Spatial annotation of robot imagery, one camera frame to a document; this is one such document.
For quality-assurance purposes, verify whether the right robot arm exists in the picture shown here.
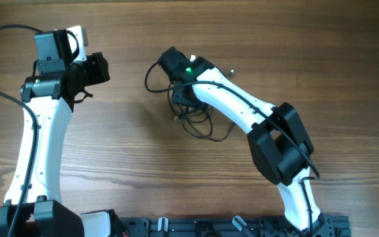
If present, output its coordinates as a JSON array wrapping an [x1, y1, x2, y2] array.
[[157, 47, 321, 234]]

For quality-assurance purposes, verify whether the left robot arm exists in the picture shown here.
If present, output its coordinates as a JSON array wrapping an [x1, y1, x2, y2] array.
[[0, 26, 111, 236]]

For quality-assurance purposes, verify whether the right black camera cable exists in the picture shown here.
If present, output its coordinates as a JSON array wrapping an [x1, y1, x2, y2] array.
[[144, 61, 321, 237]]

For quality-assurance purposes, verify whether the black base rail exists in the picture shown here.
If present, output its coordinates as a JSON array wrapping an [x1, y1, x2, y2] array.
[[120, 215, 352, 237]]

